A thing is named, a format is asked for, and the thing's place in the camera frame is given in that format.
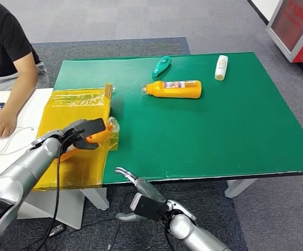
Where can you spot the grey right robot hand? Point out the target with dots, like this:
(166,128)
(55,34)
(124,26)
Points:
(148,190)

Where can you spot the orange bottle with clear cap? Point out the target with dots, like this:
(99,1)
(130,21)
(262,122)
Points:
(102,133)
(175,91)

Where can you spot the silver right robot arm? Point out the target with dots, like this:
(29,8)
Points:
(193,235)

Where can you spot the person's forearm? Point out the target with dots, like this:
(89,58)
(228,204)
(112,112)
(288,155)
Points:
(23,83)

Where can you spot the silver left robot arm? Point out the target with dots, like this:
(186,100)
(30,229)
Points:
(23,173)

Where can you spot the green plastic bottle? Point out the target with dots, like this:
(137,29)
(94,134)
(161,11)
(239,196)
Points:
(161,66)

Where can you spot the white plastic bottle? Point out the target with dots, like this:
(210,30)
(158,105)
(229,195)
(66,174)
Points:
(221,69)

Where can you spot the white table leg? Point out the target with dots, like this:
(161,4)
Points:
(239,187)
(96,199)

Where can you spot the white table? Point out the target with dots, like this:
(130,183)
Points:
(62,208)

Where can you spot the yellow film wrapped box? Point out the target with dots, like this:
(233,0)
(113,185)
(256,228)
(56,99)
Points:
(70,107)

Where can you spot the person's hand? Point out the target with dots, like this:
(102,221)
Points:
(1,124)

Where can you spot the person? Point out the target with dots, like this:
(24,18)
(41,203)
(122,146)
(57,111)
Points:
(2,34)

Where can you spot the red and white cabinet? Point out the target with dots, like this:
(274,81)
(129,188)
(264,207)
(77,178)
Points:
(292,24)

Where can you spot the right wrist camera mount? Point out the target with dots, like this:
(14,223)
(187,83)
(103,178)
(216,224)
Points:
(148,209)

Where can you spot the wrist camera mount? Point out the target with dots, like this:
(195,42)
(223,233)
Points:
(148,209)
(93,126)

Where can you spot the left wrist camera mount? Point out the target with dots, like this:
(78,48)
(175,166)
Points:
(93,126)

